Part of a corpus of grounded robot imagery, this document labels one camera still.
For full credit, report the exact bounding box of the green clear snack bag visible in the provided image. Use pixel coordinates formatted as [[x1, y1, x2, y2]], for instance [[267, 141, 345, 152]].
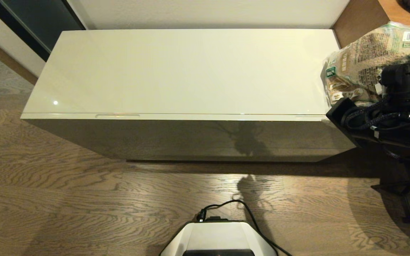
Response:
[[320, 20, 410, 108]]

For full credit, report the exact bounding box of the brown wooden desk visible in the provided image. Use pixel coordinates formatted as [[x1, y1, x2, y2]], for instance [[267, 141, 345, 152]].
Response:
[[331, 0, 410, 71]]

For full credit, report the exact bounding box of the glossy beige low cabinet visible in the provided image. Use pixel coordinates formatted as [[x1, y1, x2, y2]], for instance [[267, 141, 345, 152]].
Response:
[[21, 29, 341, 116]]

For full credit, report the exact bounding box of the dark glass door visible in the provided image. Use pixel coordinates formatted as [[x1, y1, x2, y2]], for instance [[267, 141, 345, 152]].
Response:
[[0, 0, 86, 63]]

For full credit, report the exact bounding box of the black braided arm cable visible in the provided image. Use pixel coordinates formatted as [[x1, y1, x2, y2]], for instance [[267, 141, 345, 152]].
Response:
[[345, 101, 410, 160]]

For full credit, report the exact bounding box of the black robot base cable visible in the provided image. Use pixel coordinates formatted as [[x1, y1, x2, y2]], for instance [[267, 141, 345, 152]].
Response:
[[196, 200, 293, 256]]

